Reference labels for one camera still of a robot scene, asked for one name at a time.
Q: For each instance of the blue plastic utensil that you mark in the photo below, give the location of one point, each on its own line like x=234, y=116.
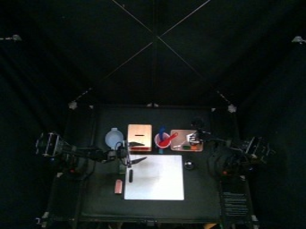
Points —
x=161, y=130

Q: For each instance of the white plastic cutting board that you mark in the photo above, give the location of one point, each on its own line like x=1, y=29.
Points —
x=157, y=179

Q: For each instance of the salmon nigiri sushi toy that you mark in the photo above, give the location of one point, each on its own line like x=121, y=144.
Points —
x=118, y=186

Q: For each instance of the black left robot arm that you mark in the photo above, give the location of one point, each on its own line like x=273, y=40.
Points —
x=86, y=153

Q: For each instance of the green toy food piece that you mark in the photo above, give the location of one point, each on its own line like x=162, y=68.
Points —
x=186, y=147

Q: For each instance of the wooden box with slot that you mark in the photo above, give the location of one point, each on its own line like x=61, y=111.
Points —
x=141, y=132

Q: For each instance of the black sushi roll toy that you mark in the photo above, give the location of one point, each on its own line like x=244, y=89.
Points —
x=190, y=165

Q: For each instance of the red plastic spoon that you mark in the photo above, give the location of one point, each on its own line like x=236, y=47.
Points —
x=170, y=138

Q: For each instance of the wooden tray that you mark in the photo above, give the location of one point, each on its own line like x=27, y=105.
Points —
x=180, y=136

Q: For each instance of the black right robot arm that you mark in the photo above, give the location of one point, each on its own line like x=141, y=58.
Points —
x=254, y=147

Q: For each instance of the metal frame bracket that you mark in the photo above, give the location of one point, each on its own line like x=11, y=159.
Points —
x=73, y=104
x=232, y=108
x=299, y=39
x=17, y=38

